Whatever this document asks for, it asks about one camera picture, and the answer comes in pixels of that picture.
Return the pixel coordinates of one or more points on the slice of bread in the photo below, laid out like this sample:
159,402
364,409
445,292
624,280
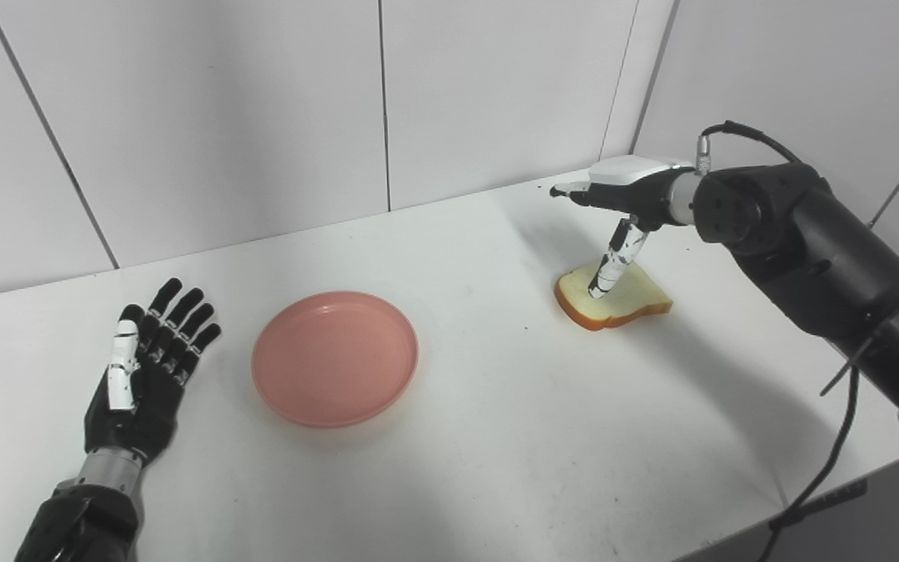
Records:
633,300

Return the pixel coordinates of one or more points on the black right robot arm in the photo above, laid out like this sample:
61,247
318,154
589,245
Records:
816,250

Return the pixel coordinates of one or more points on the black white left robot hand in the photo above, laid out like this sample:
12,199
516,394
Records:
149,414

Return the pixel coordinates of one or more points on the pink round plate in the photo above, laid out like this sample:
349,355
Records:
332,359

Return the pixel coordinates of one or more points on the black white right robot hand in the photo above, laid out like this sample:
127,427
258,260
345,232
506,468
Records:
637,195

